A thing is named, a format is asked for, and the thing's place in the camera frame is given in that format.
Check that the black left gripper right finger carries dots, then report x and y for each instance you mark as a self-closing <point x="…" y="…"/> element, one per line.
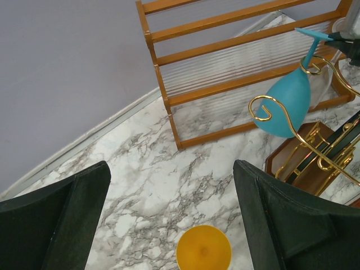
<point x="288" y="228"/>

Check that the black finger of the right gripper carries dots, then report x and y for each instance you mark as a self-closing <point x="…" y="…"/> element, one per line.
<point x="349" y="47"/>

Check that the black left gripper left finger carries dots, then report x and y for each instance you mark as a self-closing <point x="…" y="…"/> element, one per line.
<point x="53" y="227"/>

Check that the gold wire wine glass rack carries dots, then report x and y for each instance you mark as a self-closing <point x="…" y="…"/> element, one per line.
<point x="324" y="162"/>

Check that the yellow plastic wine glass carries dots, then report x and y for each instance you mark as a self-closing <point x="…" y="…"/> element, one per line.
<point x="203" y="247"/>

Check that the light blue plastic wine glass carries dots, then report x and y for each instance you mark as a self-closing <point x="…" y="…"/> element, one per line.
<point x="293" y="90"/>

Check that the clear wine glass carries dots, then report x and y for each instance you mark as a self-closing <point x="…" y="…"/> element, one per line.
<point x="320" y="84"/>

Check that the wooden two-tier shelf rack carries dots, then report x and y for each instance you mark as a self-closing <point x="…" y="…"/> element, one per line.
<point x="212" y="57"/>

